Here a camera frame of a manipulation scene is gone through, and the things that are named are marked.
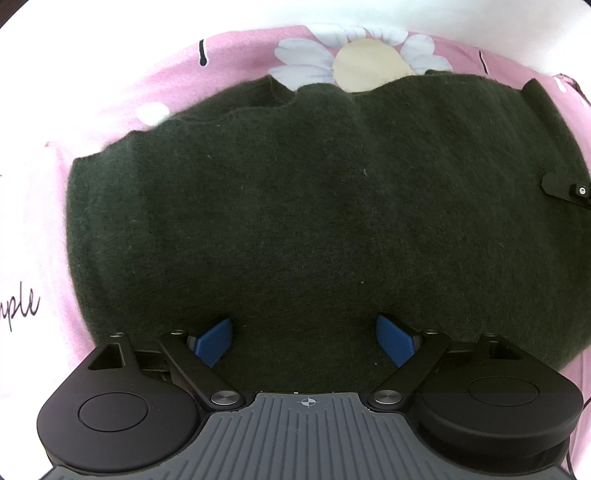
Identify black knit sweater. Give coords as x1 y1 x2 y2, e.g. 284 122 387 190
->
66 73 590 393

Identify pink floral bed sheet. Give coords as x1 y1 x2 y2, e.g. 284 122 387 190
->
0 25 591 407

